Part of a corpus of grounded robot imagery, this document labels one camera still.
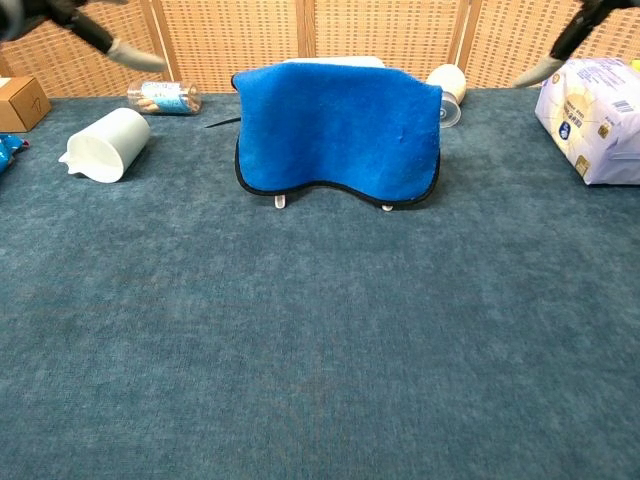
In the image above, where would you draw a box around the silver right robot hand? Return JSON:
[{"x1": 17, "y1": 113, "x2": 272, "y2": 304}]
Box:
[{"x1": 509, "y1": 0, "x2": 640, "y2": 90}]

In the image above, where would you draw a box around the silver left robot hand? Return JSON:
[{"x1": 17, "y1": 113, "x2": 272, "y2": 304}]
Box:
[{"x1": 0, "y1": 0, "x2": 169, "y2": 74}]

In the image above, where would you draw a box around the blue towel with black trim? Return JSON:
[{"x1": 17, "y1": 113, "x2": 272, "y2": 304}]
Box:
[{"x1": 231, "y1": 62, "x2": 444, "y2": 209}]

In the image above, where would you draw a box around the lavender white paper pack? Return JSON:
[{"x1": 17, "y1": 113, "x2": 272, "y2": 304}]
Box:
[{"x1": 533, "y1": 57, "x2": 640, "y2": 186}]

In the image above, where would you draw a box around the clear jar with blue label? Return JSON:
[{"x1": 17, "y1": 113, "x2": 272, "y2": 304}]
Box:
[{"x1": 126, "y1": 80, "x2": 203, "y2": 117}]

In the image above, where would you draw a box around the brown cardboard box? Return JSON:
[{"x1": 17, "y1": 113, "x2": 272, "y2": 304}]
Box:
[{"x1": 0, "y1": 76, "x2": 53, "y2": 134}]

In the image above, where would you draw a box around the pale blue plastic cup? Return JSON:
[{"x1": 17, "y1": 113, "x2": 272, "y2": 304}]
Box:
[{"x1": 58, "y1": 107, "x2": 152, "y2": 184}]

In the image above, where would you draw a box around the woven wicker folding screen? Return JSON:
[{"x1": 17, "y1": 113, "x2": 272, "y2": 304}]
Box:
[{"x1": 0, "y1": 0, "x2": 640, "y2": 99}]

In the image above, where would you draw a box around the cream squeeze sauce bottle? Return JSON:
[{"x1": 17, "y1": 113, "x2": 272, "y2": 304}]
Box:
[{"x1": 425, "y1": 63, "x2": 468, "y2": 130}]

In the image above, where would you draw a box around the blue snack bag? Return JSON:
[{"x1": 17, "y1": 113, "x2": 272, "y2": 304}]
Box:
[{"x1": 0, "y1": 133, "x2": 30, "y2": 174}]

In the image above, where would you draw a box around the cream lidded lunch box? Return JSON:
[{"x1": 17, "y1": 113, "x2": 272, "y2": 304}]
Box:
[{"x1": 282, "y1": 56, "x2": 389, "y2": 70}]

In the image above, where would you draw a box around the teal tablecloth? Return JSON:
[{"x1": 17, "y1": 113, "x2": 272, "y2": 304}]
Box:
[{"x1": 0, "y1": 87, "x2": 640, "y2": 480}]

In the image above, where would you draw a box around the metal drying rack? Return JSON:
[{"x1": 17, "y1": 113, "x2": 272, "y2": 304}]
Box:
[{"x1": 272, "y1": 194, "x2": 396, "y2": 212}]

